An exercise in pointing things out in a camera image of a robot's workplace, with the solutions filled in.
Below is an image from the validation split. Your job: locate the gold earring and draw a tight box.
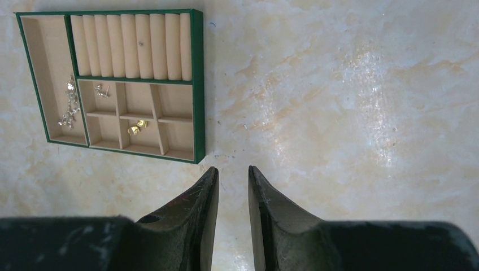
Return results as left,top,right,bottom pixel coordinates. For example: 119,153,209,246
136,120,148,128
127,125,141,136

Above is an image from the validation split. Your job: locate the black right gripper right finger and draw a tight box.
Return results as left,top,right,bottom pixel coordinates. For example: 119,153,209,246
248,166,478,270

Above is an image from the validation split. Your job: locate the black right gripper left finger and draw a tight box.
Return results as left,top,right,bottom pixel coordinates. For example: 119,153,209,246
1,167,219,270

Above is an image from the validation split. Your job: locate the silver rhinestone earring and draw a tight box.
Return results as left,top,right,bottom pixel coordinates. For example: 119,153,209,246
94,84,110,98

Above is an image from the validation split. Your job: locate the silver rhinestone chain necklace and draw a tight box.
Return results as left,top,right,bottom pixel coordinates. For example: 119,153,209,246
57,75,81,130

